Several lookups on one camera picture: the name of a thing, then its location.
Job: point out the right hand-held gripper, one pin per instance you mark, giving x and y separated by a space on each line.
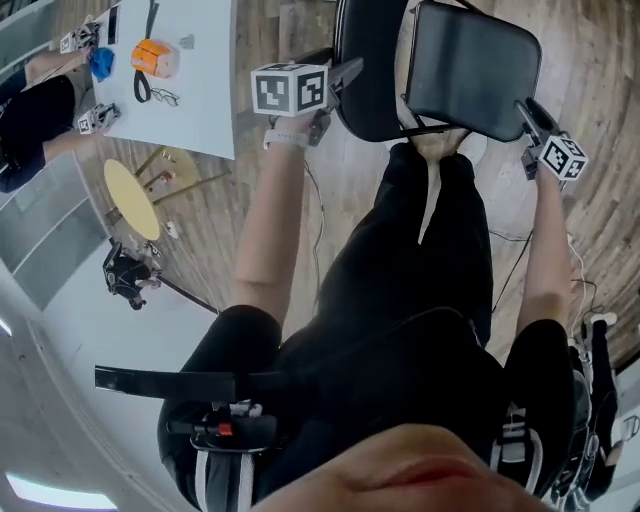
562 157

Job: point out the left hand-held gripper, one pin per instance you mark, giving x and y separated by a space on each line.
287 90

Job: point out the black folding chair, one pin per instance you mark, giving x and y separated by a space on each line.
470 75

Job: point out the person's right forearm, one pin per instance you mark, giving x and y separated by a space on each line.
547 235

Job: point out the person's left forearm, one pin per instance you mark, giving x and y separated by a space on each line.
270 215

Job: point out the person's left hand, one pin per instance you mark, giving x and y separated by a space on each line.
292 124

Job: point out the person's right white shoe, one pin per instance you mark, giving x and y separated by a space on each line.
476 149

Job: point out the white wristwatch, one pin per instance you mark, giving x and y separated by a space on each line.
285 139

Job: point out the white table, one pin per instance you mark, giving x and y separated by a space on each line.
200 110

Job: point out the small grey object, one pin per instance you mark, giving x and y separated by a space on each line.
187 42

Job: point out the person's black trousers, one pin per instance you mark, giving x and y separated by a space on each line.
425 250

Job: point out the black eyeglasses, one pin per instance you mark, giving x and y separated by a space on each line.
165 96

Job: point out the orange white box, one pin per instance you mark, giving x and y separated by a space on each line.
155 57

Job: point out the blue cloth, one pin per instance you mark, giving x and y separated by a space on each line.
102 62

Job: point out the yellow round side table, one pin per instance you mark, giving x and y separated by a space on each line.
132 200

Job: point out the person's black shirt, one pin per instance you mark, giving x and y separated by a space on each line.
380 380

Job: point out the black chest-mounted phone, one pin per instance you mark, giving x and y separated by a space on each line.
165 382

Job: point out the person's face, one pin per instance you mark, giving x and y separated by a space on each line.
400 475

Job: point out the rectangular ceiling light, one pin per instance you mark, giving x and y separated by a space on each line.
60 492
4 326

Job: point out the black chest mount clamp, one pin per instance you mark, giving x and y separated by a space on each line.
225 427

